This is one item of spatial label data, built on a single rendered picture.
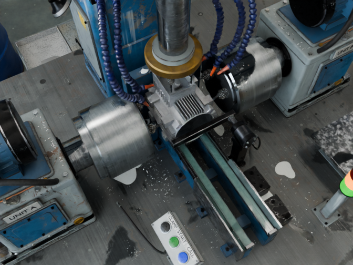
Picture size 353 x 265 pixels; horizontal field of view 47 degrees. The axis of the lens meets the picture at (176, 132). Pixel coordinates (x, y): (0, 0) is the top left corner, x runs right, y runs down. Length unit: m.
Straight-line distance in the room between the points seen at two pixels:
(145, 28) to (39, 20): 2.04
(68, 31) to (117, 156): 1.47
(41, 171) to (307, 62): 0.94
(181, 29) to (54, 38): 1.60
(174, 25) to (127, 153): 0.42
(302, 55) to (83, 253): 1.02
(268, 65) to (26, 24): 2.32
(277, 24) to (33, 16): 2.29
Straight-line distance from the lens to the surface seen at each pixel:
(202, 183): 1.41
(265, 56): 1.44
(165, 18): 1.11
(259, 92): 1.43
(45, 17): 3.40
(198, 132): 1.38
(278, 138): 1.67
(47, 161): 1.22
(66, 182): 1.20
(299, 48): 1.48
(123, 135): 1.25
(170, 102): 1.34
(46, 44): 2.63
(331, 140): 1.59
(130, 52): 1.45
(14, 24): 3.42
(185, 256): 1.16
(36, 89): 1.87
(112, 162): 1.27
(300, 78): 1.54
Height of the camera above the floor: 2.21
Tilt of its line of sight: 59 degrees down
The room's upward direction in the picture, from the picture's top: 1 degrees counter-clockwise
